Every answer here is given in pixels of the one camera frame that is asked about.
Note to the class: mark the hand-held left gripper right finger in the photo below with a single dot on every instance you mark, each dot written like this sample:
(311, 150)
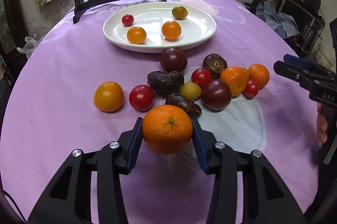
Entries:
(199, 146)

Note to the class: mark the mandarin orange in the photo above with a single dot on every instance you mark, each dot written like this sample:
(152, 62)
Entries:
(167, 129)
(233, 81)
(259, 75)

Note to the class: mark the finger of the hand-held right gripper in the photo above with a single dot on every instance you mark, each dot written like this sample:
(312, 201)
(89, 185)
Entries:
(297, 61)
(289, 70)

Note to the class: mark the orange cherry tomato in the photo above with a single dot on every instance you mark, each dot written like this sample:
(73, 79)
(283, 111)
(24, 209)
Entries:
(136, 35)
(171, 30)

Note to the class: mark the white oval plate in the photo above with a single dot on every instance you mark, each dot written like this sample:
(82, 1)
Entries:
(155, 44)

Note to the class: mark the purple tablecloth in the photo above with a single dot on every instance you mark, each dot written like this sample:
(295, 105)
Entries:
(65, 55)

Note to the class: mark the dark wrinkled passion fruit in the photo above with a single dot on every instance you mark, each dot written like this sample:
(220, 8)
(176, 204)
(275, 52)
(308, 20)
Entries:
(183, 104)

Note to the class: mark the blue crumpled clothing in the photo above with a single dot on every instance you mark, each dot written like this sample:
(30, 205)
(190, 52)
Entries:
(281, 20)

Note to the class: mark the black monitor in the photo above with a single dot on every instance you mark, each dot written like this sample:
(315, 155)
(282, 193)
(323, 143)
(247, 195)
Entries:
(296, 11)

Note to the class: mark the dark purple tomato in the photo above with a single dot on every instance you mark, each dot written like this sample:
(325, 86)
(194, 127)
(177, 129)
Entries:
(216, 95)
(173, 60)

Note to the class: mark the large orange tomato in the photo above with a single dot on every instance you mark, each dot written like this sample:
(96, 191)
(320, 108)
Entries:
(108, 96)

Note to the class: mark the small yellow cherry tomato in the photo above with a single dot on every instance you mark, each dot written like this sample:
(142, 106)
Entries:
(246, 70)

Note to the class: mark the green cherry tomato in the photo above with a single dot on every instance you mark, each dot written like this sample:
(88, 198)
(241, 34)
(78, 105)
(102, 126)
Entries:
(179, 12)

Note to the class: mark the large red cherry tomato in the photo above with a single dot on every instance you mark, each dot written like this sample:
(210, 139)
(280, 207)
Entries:
(141, 97)

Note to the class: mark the white plastic bag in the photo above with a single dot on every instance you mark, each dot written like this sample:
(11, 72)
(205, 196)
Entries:
(29, 46)

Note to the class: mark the yellow-green cherry tomato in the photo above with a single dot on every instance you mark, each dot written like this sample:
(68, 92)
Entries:
(190, 90)

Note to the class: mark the small red cherry tomato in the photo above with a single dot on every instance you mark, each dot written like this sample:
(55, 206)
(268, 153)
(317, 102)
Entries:
(251, 88)

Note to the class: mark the person's right hand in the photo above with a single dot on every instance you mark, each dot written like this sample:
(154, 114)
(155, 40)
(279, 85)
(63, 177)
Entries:
(321, 124)

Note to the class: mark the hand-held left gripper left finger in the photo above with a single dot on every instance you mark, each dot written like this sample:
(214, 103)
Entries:
(135, 143)

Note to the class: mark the round dark passion fruit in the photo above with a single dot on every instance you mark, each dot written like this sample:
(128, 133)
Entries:
(215, 62)

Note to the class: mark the elongated dark passion fruit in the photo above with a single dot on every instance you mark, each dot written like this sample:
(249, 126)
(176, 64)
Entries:
(165, 80)

